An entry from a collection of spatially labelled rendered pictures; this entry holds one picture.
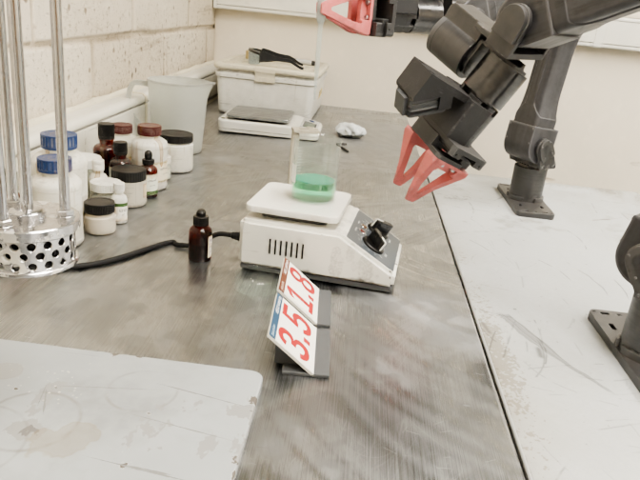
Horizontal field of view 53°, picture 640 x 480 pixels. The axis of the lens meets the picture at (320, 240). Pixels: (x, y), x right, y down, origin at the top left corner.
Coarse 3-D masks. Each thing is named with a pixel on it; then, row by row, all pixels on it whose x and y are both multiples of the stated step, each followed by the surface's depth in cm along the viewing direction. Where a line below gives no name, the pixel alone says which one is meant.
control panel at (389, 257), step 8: (360, 216) 86; (368, 216) 88; (352, 224) 82; (360, 224) 84; (368, 224) 86; (352, 232) 80; (360, 232) 82; (368, 232) 83; (352, 240) 78; (360, 240) 80; (392, 240) 87; (368, 248) 79; (384, 248) 83; (392, 248) 85; (376, 256) 79; (384, 256) 80; (392, 256) 82; (384, 264) 78; (392, 264) 80
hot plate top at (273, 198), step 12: (264, 192) 84; (276, 192) 85; (288, 192) 85; (336, 192) 87; (252, 204) 79; (264, 204) 79; (276, 204) 80; (288, 204) 80; (300, 204) 81; (336, 204) 82; (348, 204) 84; (288, 216) 78; (300, 216) 78; (312, 216) 78; (324, 216) 77; (336, 216) 78
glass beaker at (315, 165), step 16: (304, 144) 79; (320, 144) 78; (336, 144) 79; (304, 160) 79; (320, 160) 79; (336, 160) 80; (304, 176) 80; (320, 176) 80; (336, 176) 82; (304, 192) 81; (320, 192) 80
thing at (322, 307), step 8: (280, 272) 72; (288, 296) 68; (320, 296) 75; (328, 296) 76; (296, 304) 68; (320, 304) 73; (328, 304) 74; (304, 312) 68; (320, 312) 71; (328, 312) 72; (312, 320) 69; (320, 320) 70; (328, 320) 70
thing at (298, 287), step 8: (288, 272) 73; (296, 272) 75; (288, 280) 71; (296, 280) 73; (304, 280) 75; (288, 288) 70; (296, 288) 72; (304, 288) 73; (312, 288) 76; (296, 296) 70; (304, 296) 72; (312, 296) 74; (304, 304) 70; (312, 304) 72; (312, 312) 70
